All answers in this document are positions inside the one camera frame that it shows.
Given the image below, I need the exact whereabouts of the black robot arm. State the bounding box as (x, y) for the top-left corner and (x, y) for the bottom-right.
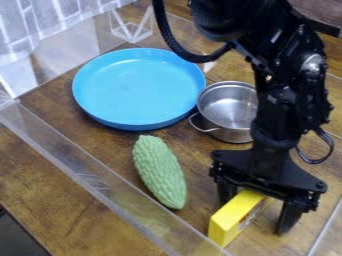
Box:
(190, 0), (334, 234)

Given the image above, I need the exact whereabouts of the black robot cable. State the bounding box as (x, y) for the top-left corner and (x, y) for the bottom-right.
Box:
(151, 0), (232, 64)

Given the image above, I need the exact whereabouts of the green bitter gourd toy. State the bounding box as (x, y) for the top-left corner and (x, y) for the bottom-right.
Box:
(132, 135), (187, 209)

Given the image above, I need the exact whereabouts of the small steel pot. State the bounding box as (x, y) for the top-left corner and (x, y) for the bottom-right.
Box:
(188, 81), (258, 144)

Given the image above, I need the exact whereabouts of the clear acrylic enclosure wall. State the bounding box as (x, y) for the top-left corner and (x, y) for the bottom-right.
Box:
(0, 90), (231, 256)

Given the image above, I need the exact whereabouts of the yellow butter brick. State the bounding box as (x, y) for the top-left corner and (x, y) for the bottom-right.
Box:
(207, 190), (274, 247)

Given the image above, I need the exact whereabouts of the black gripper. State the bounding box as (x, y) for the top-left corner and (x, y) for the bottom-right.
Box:
(208, 150), (327, 235)

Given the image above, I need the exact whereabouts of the blue round tray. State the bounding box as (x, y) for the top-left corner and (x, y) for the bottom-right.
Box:
(72, 48), (206, 131)

